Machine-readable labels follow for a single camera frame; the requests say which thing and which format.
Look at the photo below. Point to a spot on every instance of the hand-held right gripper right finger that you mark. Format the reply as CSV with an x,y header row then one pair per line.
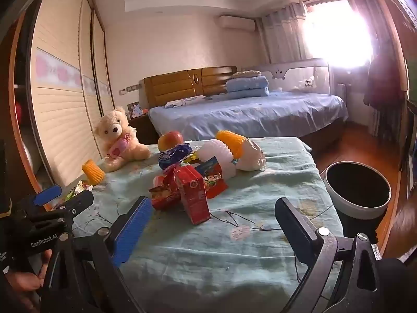
x,y
293,230

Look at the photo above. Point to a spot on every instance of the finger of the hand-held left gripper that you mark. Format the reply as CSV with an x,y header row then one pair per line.
x,y
48,195
78,203

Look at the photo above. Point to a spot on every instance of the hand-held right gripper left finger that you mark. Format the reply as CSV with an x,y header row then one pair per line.
x,y
133,231

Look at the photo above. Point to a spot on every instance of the red wrapper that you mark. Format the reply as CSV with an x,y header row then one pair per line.
x,y
163,199

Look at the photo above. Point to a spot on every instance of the white round trash bin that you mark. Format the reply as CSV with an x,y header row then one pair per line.
x,y
358,212

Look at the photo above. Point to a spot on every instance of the red drink carton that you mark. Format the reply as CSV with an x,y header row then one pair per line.
x,y
195,199

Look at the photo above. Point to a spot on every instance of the blue snack wrapper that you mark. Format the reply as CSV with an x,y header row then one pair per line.
x,y
174,156

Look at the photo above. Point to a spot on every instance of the yellow snack wrapper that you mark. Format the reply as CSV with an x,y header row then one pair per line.
x,y
192,160

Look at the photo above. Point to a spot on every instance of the colourful cartoon snack packet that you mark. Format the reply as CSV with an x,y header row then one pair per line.
x,y
213,177

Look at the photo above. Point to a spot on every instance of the person's left hand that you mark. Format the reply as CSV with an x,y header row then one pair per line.
x,y
22,280

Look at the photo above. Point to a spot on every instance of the green drink pouch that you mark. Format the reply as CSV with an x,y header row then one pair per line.
x,y
79,188

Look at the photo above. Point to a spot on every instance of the cream teddy bear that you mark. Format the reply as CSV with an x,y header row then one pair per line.
x,y
114,130

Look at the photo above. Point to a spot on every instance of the cream slatted wardrobe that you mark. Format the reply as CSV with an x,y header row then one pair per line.
x,y
65,104

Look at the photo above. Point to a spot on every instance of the red yellow apple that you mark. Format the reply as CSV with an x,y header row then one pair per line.
x,y
169,140

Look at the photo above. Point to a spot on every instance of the dark wooden nightstand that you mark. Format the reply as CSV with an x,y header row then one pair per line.
x,y
143,130

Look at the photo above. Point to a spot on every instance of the bed with blue sheet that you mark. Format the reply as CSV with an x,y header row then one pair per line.
x,y
244,114

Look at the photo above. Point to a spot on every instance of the flat printed white pillow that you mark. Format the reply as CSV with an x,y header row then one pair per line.
x,y
182,102

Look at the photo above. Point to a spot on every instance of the black cabinet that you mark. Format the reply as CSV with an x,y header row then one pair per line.
x,y
410,143

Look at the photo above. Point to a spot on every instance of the wooden headboard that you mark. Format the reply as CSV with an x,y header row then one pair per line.
x,y
176,88

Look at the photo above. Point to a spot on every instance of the folded blue quilt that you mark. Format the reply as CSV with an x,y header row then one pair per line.
x,y
247,86

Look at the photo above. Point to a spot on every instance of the small patterned pillow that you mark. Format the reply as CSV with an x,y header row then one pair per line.
x,y
246,74

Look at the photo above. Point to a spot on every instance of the dark red coat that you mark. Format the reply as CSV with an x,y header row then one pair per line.
x,y
382,81

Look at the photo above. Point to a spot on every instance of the grey curtain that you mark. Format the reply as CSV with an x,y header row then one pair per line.
x,y
280,36
368,13

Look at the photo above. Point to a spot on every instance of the bright window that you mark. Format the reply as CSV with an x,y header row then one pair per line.
x,y
335,32

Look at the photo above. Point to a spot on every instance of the white air conditioner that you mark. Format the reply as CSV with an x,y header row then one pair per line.
x,y
236,22

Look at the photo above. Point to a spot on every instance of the tall wooden cabinet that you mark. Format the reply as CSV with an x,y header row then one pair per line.
x,y
395,39

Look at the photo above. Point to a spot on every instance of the small picture frame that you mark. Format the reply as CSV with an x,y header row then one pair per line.
x,y
134,110

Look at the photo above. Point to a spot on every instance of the wall switch panel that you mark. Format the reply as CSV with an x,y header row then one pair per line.
x,y
132,87

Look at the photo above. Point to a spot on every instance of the grey bed guard rail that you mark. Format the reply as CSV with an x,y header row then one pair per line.
x,y
293,71

